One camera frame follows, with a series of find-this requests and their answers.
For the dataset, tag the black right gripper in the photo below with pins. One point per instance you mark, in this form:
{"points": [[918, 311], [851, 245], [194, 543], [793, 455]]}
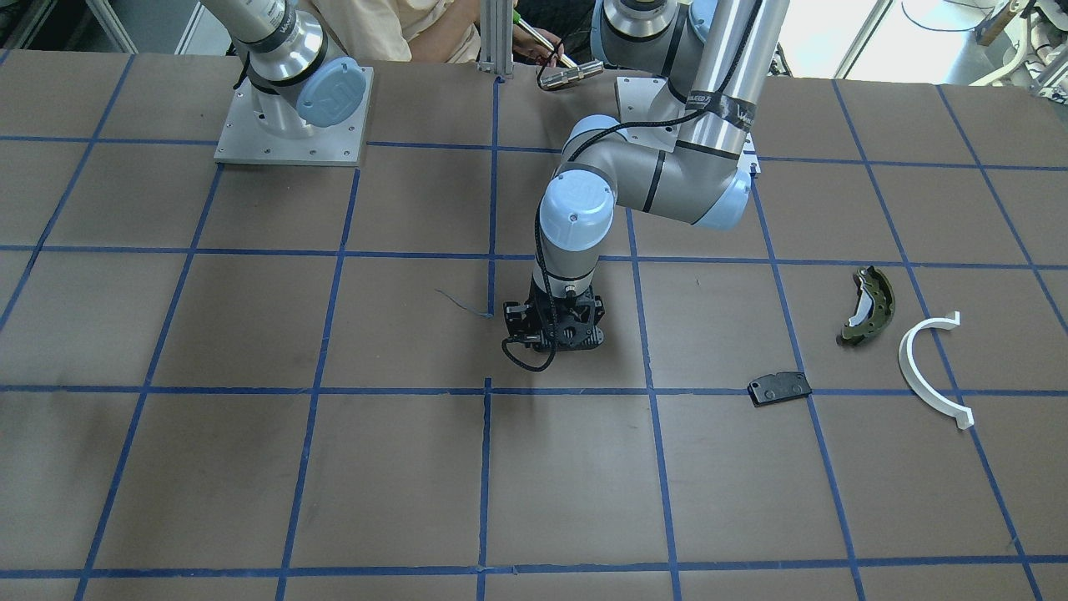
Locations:
{"points": [[515, 316]]}

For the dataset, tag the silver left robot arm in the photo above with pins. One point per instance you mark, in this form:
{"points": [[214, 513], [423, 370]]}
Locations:
{"points": [[714, 57]]}

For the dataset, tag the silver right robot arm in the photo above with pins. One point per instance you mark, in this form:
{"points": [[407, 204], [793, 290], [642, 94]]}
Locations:
{"points": [[281, 45]]}

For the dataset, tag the loose blue tape thread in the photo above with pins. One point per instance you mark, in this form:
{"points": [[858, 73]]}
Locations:
{"points": [[465, 307]]}

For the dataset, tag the black brake pad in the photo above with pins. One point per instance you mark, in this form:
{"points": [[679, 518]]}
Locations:
{"points": [[778, 387]]}

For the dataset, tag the seated person in beige shirt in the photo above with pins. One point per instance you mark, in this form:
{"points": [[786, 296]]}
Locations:
{"points": [[402, 31]]}

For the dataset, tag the green brake shoe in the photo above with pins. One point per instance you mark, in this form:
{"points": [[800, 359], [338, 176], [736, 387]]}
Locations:
{"points": [[875, 307]]}

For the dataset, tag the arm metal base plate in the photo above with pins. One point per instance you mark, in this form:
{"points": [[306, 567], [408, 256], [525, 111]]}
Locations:
{"points": [[320, 122], [640, 99]]}

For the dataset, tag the green-handled grabber stick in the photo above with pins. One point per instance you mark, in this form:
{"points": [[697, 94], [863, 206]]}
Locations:
{"points": [[570, 72]]}

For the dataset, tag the aluminium frame post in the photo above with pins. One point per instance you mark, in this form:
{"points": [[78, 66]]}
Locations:
{"points": [[496, 38]]}

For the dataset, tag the white curved plastic bracket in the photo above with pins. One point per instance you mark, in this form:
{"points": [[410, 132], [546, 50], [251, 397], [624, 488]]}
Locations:
{"points": [[913, 376]]}

